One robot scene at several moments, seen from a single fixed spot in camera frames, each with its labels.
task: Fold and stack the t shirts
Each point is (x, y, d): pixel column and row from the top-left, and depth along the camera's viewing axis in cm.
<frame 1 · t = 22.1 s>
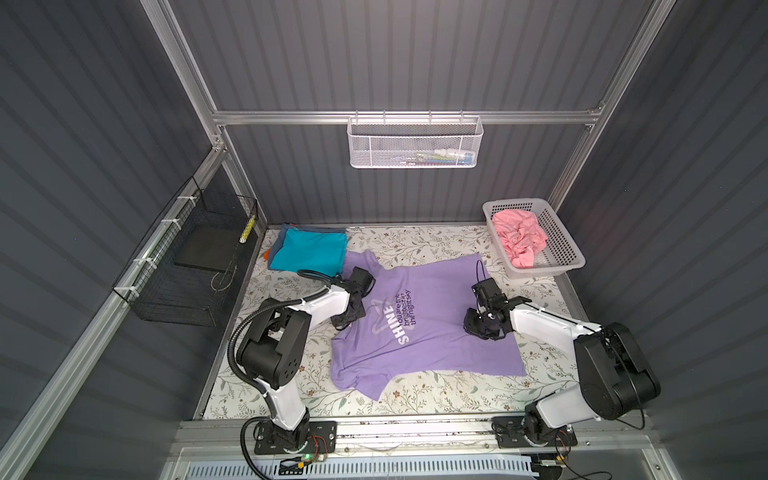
left hand: (348, 314, 95), fingers closed
right hand: (470, 329, 91), fingers closed
purple printed t shirt: (413, 328, 94), on the table
pink crumpled t shirt: (521, 235, 114), point 5 cm above the table
folded teal t shirt: (311, 250, 107), point 7 cm above the table
folded blue grey t shirt: (279, 240, 111), point 6 cm above the table
orange folded cloth edge: (266, 254, 113), on the table

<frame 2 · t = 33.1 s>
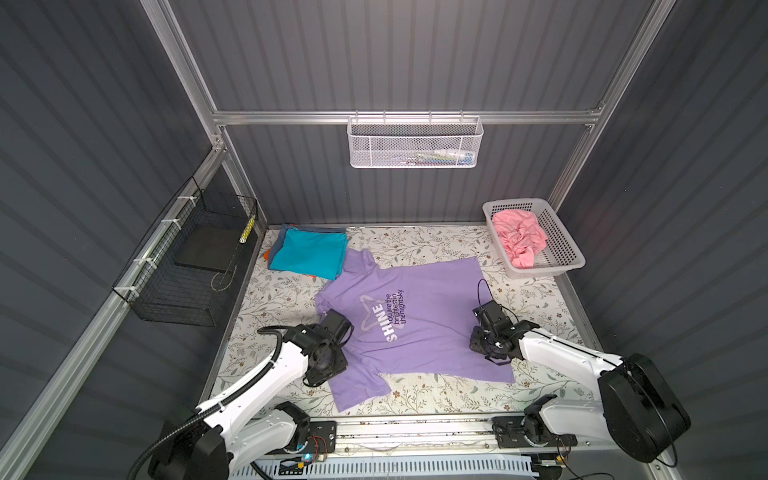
left hand: (338, 369, 80), fingers open
right hand: (479, 344, 89), fingers open
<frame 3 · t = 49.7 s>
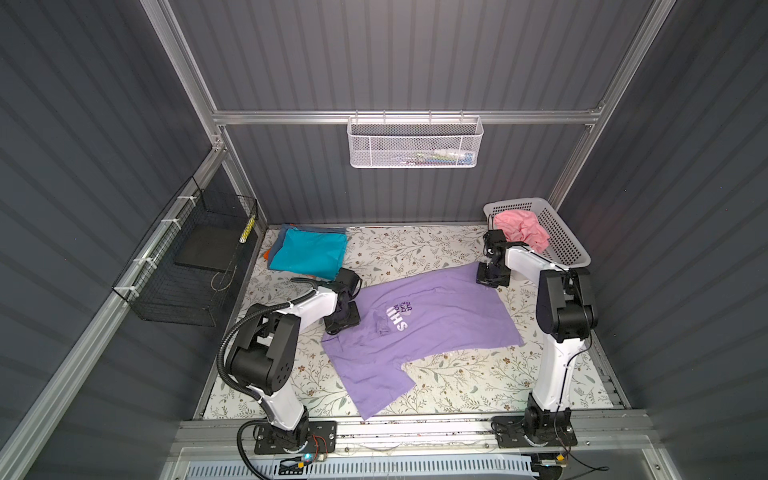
left hand: (349, 323, 94), fingers open
right hand: (490, 283, 102), fingers closed
purple printed t shirt: (408, 317, 96), on the table
the other named things where they were.

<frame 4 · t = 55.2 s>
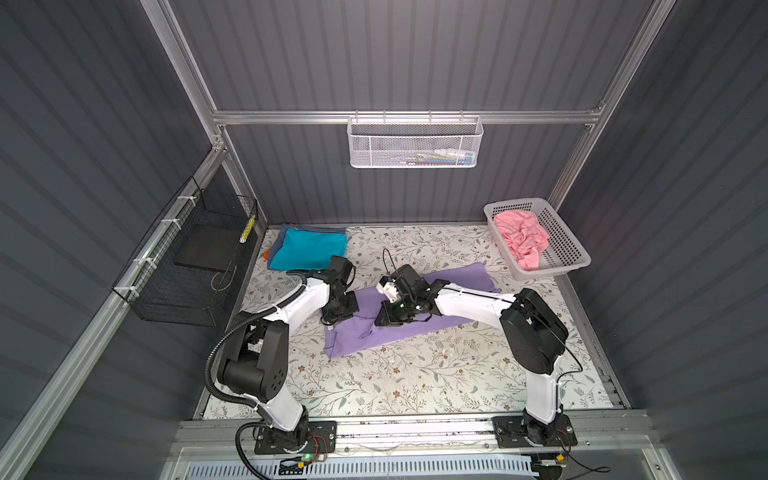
left hand: (350, 313, 91), fingers closed
right hand: (378, 324, 87), fingers closed
purple printed t shirt: (361, 332, 91), point 2 cm above the table
the other named things where they were.

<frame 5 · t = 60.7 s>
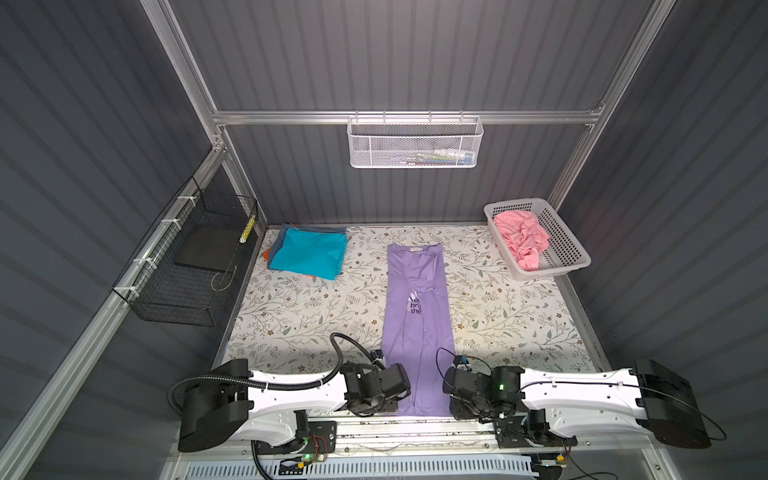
left hand: (396, 405, 78), fingers open
right hand: (453, 416, 77), fingers open
purple printed t shirt: (416, 326, 94), on the table
the other named things where they were.

